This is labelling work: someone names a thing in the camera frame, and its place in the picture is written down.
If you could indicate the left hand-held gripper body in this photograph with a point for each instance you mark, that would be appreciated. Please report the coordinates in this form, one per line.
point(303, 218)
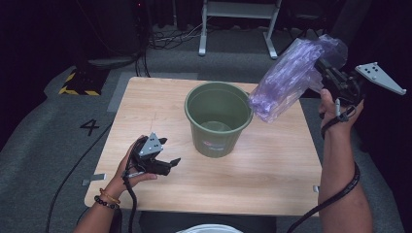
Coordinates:
point(150, 147)

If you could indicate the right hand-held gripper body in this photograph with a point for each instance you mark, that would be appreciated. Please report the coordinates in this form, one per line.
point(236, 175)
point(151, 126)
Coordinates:
point(345, 85)

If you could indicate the purple plastic bag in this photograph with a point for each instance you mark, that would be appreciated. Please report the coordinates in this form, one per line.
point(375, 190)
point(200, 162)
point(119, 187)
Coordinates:
point(291, 81)

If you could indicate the green plastic bucket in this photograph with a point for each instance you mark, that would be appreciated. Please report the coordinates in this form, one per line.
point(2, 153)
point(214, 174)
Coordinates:
point(220, 142)

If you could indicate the person's right hand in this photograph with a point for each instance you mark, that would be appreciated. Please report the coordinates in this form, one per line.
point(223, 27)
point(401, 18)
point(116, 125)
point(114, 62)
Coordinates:
point(338, 118)

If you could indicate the person's left hand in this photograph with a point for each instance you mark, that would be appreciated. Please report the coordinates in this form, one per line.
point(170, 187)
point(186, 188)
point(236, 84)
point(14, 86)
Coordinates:
point(123, 176)

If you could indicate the black chair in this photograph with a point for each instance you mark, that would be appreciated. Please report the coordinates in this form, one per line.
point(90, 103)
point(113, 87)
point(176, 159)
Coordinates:
point(301, 19)

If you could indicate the person's dark pants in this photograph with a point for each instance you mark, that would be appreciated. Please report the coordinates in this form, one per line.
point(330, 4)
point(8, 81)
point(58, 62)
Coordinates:
point(162, 223)

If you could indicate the grey tape strip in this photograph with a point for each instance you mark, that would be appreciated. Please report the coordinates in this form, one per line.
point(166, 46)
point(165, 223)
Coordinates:
point(95, 178)

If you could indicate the person's white shirt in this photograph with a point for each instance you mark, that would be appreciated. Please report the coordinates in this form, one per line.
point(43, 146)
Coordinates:
point(210, 229)

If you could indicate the yellow black striped base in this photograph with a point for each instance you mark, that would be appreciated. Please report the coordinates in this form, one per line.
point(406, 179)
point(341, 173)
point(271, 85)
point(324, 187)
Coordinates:
point(84, 81)

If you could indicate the white metal stand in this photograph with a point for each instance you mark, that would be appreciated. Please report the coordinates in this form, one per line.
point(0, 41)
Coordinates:
point(238, 9)

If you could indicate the small grey tape piece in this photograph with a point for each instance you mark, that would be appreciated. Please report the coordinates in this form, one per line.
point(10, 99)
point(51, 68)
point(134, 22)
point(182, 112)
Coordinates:
point(315, 189)

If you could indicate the black equipment cabinet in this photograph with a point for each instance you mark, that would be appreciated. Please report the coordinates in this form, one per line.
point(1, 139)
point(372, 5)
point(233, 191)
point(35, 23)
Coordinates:
point(126, 26)

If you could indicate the grey post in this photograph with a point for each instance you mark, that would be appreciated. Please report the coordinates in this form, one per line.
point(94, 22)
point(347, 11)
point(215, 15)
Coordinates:
point(351, 16)

